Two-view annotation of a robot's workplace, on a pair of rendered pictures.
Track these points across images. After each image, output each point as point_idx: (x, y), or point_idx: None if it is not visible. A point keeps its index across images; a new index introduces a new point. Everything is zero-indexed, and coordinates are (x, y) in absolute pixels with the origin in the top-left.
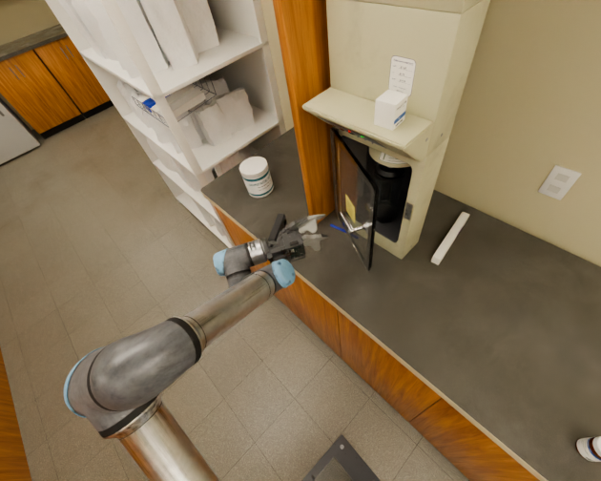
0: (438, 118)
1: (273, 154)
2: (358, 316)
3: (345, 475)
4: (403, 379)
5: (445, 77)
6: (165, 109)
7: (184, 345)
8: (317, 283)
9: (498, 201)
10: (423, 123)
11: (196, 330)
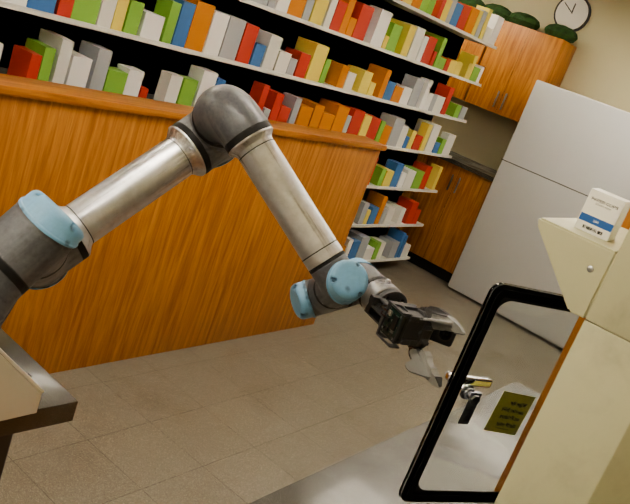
0: (626, 256)
1: None
2: (301, 488)
3: (52, 403)
4: None
5: None
6: None
7: (246, 119)
8: (360, 458)
9: None
10: (605, 245)
11: (260, 134)
